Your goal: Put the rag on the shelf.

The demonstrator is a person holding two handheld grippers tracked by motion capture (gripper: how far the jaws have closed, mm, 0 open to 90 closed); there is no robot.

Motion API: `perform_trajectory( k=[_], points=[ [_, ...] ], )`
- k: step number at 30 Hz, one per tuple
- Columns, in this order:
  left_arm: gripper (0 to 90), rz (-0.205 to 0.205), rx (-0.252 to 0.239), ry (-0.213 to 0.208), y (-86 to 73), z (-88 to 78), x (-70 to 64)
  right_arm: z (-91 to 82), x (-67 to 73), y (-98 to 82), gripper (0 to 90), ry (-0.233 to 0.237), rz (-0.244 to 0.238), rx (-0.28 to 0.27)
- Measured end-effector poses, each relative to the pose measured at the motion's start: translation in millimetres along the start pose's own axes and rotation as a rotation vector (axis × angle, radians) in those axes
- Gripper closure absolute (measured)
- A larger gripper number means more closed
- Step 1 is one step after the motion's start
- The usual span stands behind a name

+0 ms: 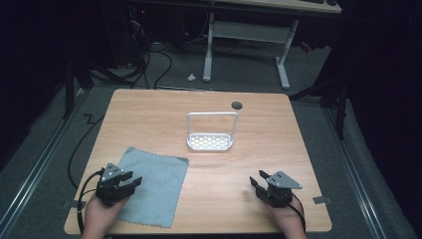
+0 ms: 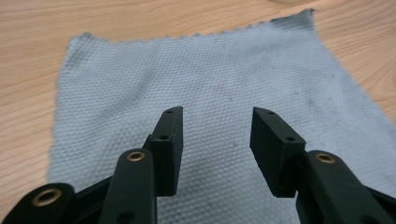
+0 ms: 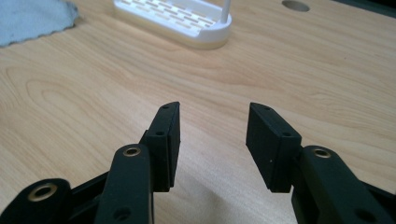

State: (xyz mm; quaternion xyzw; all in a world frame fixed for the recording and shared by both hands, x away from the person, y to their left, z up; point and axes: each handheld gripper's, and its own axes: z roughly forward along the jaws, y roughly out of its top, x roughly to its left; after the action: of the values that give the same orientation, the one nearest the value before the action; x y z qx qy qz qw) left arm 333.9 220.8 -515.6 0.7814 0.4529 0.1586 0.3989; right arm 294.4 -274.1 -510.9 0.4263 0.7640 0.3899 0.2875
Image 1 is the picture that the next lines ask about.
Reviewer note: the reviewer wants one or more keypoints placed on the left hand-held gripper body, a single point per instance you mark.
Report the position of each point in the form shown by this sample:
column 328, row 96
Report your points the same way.
column 111, row 191

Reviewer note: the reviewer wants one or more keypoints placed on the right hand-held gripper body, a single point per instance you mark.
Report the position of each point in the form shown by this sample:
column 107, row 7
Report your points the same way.
column 278, row 194

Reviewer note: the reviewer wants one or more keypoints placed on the grey cloth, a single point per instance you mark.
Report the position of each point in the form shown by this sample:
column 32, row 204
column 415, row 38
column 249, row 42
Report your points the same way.
column 156, row 186

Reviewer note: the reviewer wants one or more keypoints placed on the person's right hand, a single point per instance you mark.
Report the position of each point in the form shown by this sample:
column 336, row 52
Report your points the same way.
column 287, row 220

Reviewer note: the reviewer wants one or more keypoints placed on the person's left hand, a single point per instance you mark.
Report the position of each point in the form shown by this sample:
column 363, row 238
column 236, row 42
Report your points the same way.
column 99, row 217

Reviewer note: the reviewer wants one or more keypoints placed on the grey tape piece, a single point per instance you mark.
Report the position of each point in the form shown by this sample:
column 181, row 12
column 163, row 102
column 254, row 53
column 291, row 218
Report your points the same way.
column 70, row 203
column 321, row 199

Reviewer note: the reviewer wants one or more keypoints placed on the black table grommet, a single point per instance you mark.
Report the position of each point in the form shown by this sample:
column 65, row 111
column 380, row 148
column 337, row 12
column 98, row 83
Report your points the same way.
column 236, row 105

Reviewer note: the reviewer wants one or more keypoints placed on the black metal stand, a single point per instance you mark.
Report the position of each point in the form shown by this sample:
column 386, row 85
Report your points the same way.
column 338, row 99
column 69, row 89

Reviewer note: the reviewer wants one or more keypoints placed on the crumpled white paper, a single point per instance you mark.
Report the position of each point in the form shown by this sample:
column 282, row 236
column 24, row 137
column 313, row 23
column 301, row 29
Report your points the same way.
column 191, row 77

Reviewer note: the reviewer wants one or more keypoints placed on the red object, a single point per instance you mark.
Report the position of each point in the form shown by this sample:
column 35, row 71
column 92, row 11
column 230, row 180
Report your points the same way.
column 305, row 47

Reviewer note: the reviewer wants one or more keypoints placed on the black computer tower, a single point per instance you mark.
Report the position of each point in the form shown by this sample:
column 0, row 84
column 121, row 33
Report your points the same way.
column 137, row 33

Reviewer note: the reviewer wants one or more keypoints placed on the white-legged desk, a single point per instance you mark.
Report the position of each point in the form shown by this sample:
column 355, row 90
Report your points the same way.
column 249, row 31

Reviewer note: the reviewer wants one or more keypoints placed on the metal floor rail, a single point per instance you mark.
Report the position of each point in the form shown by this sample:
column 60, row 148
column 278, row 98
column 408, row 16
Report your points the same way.
column 356, row 176
column 40, row 166

